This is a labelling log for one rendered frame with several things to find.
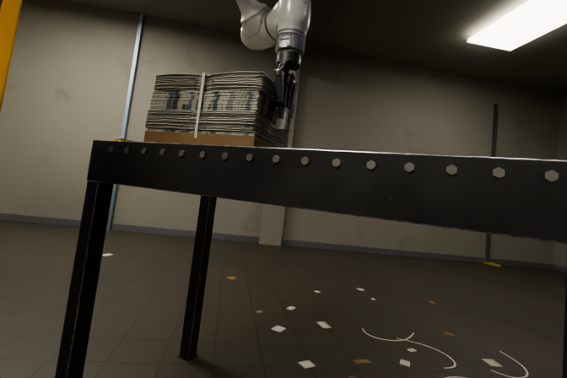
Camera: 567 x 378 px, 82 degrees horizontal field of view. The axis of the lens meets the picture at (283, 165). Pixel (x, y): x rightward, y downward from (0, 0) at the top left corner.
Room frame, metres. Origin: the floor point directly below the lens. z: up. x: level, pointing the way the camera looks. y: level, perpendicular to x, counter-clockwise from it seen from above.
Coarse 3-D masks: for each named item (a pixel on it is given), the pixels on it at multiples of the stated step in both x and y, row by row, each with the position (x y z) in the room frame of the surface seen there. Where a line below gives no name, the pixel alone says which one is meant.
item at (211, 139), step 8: (208, 136) 0.91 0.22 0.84; (216, 136) 0.90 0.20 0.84; (224, 136) 0.89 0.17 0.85; (232, 136) 0.88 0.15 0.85; (240, 136) 0.87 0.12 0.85; (248, 136) 0.87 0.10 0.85; (208, 144) 0.91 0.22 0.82; (216, 144) 0.90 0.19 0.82; (224, 144) 0.89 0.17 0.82; (232, 144) 0.88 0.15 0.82; (240, 144) 0.87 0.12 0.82; (248, 144) 0.87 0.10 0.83; (256, 144) 0.88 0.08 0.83; (264, 144) 0.92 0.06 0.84; (272, 144) 0.97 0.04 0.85
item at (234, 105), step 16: (224, 80) 0.91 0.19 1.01; (240, 80) 0.89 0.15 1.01; (256, 80) 0.87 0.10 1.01; (272, 80) 0.93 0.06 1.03; (224, 96) 0.90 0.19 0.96; (240, 96) 0.88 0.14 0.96; (256, 96) 0.87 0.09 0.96; (272, 96) 0.94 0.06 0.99; (208, 112) 0.91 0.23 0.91; (224, 112) 0.89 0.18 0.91; (240, 112) 0.88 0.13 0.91; (256, 112) 0.87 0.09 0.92; (272, 112) 0.96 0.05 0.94; (288, 112) 1.08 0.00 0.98; (208, 128) 0.91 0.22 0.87; (224, 128) 0.89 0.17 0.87; (240, 128) 0.88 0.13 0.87; (256, 128) 0.89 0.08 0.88; (272, 128) 0.98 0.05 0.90; (288, 128) 1.11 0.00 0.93
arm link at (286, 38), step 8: (280, 32) 0.94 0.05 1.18; (288, 32) 0.92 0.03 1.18; (296, 32) 0.92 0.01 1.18; (280, 40) 0.93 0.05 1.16; (288, 40) 0.92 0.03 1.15; (296, 40) 0.93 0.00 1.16; (304, 40) 0.95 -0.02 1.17; (280, 48) 0.94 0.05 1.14; (288, 48) 0.94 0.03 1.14; (296, 48) 0.93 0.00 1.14; (304, 48) 0.96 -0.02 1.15
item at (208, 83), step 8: (200, 80) 0.94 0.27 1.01; (208, 80) 0.93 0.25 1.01; (200, 88) 0.94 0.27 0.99; (208, 88) 0.93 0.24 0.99; (208, 96) 0.93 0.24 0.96; (192, 104) 0.94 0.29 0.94; (208, 104) 0.92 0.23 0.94; (192, 112) 0.93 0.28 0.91; (200, 112) 0.93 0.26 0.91; (192, 120) 0.94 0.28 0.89; (200, 120) 0.93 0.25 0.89; (192, 128) 0.93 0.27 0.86; (200, 128) 0.92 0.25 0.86
